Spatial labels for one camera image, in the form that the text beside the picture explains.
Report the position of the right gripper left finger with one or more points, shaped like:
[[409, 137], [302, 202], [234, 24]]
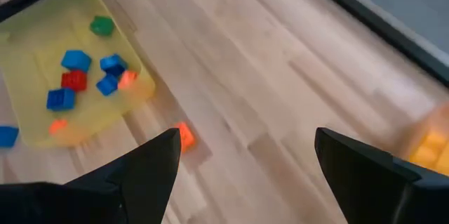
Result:
[[133, 189]]

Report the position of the large yellow block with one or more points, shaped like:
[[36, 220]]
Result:
[[429, 153]]

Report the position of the small red block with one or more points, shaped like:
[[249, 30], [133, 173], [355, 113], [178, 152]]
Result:
[[74, 80]]

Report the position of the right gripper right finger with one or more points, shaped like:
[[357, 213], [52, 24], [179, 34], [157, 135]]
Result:
[[365, 189]]

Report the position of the orange translucent plastic bin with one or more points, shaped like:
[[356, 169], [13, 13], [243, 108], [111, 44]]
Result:
[[431, 118]]

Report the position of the yellow translucent plastic bin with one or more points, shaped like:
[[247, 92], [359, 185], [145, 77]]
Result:
[[35, 34]]

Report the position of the small orange block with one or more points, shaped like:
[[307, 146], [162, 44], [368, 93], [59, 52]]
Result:
[[58, 126], [128, 79], [186, 138]]

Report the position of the small green block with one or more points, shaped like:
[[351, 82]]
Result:
[[101, 26]]

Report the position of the small blue block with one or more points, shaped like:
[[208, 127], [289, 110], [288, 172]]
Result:
[[60, 99], [107, 85], [8, 137], [113, 64], [75, 60]]

